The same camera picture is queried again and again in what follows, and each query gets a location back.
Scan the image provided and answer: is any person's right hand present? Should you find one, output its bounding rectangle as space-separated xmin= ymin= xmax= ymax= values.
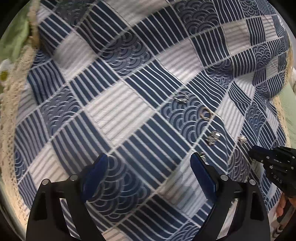
xmin=276 ymin=193 xmax=287 ymax=217

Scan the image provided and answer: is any silver pearl flower earring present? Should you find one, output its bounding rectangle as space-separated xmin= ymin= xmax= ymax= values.
xmin=238 ymin=135 xmax=247 ymax=145

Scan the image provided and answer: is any green quilted bedspread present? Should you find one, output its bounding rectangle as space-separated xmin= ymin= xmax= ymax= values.
xmin=272 ymin=67 xmax=296 ymax=149

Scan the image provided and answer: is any navy white patterned cloth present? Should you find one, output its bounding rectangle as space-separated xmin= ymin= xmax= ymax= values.
xmin=15 ymin=1 xmax=290 ymax=240

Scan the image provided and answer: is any green daisy pillow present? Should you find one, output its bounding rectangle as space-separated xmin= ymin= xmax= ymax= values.
xmin=1 ymin=1 xmax=31 ymax=93

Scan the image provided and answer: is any gold silver double ring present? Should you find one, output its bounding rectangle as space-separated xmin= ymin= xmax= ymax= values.
xmin=198 ymin=106 xmax=215 ymax=121

